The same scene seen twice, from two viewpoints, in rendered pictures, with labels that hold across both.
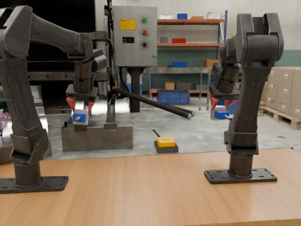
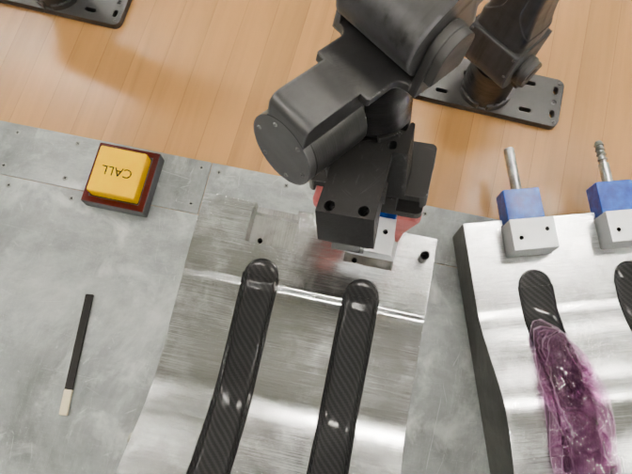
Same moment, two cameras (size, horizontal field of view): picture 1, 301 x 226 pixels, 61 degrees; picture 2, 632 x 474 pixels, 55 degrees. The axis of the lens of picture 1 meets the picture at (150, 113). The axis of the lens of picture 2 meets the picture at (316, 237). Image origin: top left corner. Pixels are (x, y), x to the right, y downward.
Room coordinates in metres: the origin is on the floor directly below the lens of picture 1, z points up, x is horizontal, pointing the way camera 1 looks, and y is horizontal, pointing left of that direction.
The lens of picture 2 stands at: (1.10, 0.26, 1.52)
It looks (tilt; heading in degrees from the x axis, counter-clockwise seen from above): 74 degrees down; 200
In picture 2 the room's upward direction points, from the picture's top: straight up
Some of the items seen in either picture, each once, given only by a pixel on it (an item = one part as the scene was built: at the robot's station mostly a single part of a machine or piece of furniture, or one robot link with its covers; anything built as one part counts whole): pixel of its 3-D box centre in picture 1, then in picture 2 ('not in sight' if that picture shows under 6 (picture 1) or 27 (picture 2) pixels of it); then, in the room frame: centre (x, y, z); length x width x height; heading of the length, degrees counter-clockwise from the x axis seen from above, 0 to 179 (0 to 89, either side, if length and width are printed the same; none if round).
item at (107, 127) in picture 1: (110, 129); (274, 230); (0.93, 0.15, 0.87); 0.05 x 0.05 x 0.04; 8
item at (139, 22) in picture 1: (135, 111); not in sight; (1.87, 0.11, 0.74); 0.31 x 0.22 x 1.47; 98
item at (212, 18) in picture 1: (185, 55); not in sight; (7.24, -0.96, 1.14); 2.06 x 0.65 x 2.27; 90
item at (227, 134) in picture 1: (240, 142); not in sight; (0.70, -0.26, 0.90); 0.09 x 0.06 x 0.06; 84
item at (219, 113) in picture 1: (222, 115); not in sight; (0.95, -0.28, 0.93); 0.13 x 0.05 x 0.05; 9
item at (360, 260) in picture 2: (81, 131); (370, 250); (0.92, 0.26, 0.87); 0.05 x 0.05 x 0.04; 8
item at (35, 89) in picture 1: (32, 93); not in sight; (1.87, 0.88, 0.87); 0.50 x 0.27 x 0.17; 8
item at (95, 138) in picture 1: (101, 117); (268, 450); (1.15, 0.23, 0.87); 0.50 x 0.26 x 0.14; 8
